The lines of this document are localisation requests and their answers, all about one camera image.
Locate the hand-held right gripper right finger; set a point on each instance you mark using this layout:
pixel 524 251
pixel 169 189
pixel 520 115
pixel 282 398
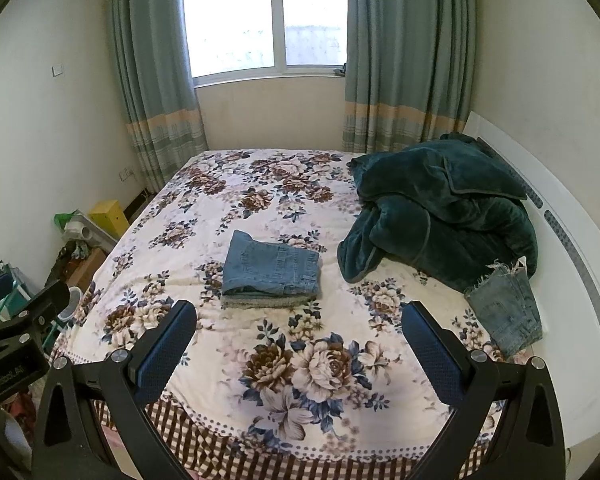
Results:
pixel 430 355

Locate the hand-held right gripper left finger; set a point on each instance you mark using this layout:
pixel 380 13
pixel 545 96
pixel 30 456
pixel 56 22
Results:
pixel 165 355

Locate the blue denim pants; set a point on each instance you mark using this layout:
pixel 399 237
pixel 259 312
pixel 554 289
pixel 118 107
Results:
pixel 265 265

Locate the light denim pants frayed hem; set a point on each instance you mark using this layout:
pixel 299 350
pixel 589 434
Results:
pixel 510 310

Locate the grey-green denim pants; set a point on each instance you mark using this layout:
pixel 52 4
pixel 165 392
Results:
pixel 265 302

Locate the white plastic bucket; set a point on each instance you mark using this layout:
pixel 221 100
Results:
pixel 72 305

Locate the cardboard box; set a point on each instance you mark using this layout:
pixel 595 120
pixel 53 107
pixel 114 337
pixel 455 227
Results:
pixel 87 265

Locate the grey plastic pipe fitting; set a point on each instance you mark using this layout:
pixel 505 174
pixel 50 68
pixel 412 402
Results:
pixel 82 232

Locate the floral bedsheet with checked border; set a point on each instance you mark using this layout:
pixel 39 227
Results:
pixel 190 240

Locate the yellow box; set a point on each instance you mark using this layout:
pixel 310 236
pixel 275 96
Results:
pixel 107 215

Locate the white bed headboard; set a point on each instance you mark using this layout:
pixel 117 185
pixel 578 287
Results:
pixel 555 285

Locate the dark green plush blanket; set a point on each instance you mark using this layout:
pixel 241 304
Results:
pixel 430 210

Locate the teal striped curtain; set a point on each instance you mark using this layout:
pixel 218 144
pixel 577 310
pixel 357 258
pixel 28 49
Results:
pixel 150 85
pixel 405 60

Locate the window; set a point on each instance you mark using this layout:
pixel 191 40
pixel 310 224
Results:
pixel 230 20

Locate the white wall socket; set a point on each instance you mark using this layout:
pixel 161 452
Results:
pixel 126 174

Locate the white wall switch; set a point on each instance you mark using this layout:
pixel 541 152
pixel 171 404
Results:
pixel 57 70

